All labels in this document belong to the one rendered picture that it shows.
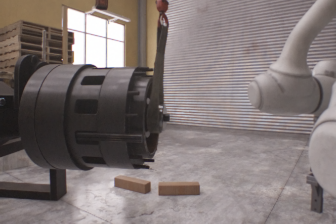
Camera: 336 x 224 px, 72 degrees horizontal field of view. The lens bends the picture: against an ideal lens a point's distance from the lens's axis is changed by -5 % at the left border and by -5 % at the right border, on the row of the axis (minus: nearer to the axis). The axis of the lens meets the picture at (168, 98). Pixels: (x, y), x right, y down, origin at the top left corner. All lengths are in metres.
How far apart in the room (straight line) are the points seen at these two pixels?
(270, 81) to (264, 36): 5.89
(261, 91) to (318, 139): 0.27
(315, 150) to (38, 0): 6.22
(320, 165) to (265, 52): 6.07
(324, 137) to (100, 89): 0.89
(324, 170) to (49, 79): 1.09
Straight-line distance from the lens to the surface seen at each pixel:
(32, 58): 1.39
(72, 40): 4.99
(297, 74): 0.63
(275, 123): 6.32
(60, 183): 2.56
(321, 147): 0.38
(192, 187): 2.48
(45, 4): 6.42
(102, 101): 1.05
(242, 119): 6.50
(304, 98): 0.66
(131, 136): 0.99
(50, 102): 1.14
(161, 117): 1.15
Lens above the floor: 0.96
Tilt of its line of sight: 1 degrees down
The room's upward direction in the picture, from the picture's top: straight up
